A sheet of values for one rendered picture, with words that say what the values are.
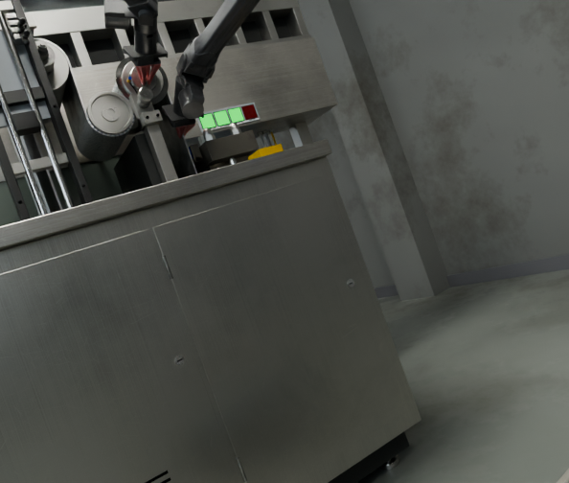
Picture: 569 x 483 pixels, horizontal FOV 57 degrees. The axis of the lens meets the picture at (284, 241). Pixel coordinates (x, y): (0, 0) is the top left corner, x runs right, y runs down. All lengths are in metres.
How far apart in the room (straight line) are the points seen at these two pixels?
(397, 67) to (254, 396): 2.71
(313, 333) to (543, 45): 2.19
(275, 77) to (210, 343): 1.27
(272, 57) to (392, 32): 1.53
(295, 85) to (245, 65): 0.22
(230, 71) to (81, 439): 1.43
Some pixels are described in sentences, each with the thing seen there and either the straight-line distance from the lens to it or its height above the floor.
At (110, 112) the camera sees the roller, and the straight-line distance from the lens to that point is 1.56.
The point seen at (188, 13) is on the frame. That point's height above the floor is 1.60.
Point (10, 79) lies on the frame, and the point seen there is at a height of 1.26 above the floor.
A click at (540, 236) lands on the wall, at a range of 3.29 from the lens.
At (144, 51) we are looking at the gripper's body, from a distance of 1.51.
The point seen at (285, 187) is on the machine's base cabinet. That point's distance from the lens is 1.36.
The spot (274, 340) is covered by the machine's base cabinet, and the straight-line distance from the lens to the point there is 1.29.
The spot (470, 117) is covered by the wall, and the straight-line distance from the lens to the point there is 3.34.
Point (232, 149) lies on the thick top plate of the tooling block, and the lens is 1.58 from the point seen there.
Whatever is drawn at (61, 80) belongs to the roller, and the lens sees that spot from 1.58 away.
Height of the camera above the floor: 0.70
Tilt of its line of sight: 1 degrees down
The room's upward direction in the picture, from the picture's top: 20 degrees counter-clockwise
